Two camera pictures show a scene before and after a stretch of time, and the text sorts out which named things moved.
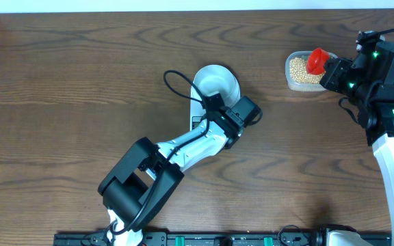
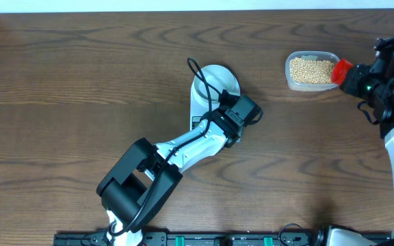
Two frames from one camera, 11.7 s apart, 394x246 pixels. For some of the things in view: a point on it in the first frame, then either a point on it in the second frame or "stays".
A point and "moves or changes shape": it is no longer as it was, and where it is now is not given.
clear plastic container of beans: [297, 77] stays
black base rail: [102, 238] stays
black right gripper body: [340, 79] → [360, 83]
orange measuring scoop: [317, 61] moves or changes shape
